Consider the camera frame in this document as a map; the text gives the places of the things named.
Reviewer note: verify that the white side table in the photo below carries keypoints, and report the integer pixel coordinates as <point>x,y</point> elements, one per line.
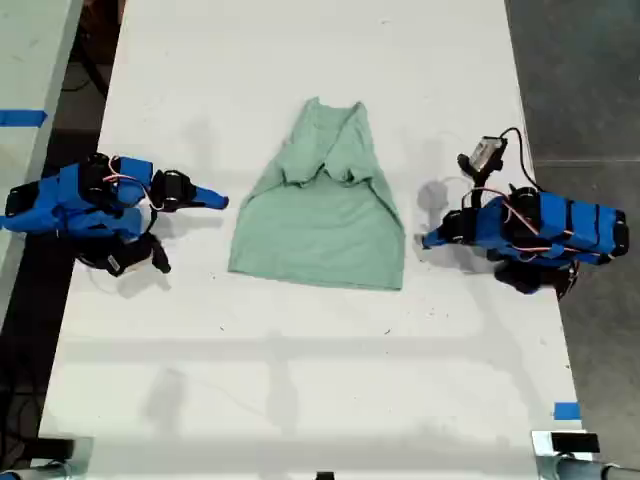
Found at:
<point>30,75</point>

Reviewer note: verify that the long blue tape strip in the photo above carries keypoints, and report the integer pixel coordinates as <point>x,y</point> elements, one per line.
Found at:
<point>22,117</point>

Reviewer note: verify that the pale green T-shirt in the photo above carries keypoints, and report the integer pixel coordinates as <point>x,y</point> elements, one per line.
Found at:
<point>320,235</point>

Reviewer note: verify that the small black clamp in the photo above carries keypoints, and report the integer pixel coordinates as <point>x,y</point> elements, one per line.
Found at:
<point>325,475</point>

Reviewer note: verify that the black box on metal bracket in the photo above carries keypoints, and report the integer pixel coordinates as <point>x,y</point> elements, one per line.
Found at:
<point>55,447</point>
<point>574,442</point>

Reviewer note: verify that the grey and black camera box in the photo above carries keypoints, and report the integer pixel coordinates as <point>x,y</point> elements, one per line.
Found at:
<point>487,152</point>

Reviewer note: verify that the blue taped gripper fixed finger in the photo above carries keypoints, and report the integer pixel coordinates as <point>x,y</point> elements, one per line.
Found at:
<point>212,195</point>
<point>439,234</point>

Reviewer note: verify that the blue and black robot arm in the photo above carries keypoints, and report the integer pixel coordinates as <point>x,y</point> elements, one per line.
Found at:
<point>560,227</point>
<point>75,205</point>

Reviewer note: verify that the black camera box with white label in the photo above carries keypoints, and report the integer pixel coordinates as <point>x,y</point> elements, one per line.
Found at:
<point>122,260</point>

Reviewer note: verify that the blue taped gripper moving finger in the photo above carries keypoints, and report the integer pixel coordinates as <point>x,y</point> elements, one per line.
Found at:
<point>207,205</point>
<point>442,243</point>

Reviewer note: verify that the short blue tape piece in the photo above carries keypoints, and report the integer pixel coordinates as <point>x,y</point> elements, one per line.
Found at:
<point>567,411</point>

